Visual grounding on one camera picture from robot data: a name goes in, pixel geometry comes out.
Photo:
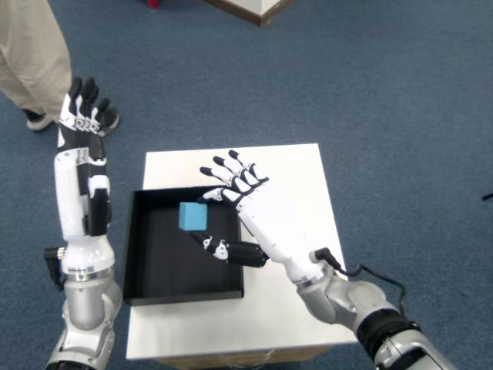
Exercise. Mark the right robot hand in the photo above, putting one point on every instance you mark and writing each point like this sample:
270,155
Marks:
277,227

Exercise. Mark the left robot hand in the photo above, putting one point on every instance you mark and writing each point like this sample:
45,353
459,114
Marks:
69,200

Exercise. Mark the blue cube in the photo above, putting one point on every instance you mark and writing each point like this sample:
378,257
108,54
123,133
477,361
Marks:
192,216

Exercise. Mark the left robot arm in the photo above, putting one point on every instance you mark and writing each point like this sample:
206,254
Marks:
82,304

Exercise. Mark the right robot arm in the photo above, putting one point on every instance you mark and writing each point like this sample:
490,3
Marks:
346,300

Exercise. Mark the black open box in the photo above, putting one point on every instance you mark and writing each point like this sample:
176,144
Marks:
161,262

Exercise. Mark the white table with wooden base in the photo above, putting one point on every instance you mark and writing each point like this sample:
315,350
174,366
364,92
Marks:
292,173

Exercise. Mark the black and white sneaker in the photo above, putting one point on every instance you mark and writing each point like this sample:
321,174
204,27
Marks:
36,122
112,117

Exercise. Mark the beige trousers of person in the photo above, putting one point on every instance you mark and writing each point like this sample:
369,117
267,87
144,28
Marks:
27,54

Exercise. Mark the small red object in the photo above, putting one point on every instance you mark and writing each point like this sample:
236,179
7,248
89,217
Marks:
155,3

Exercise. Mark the wooden platform with white top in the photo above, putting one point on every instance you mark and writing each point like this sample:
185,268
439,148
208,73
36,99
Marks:
254,7

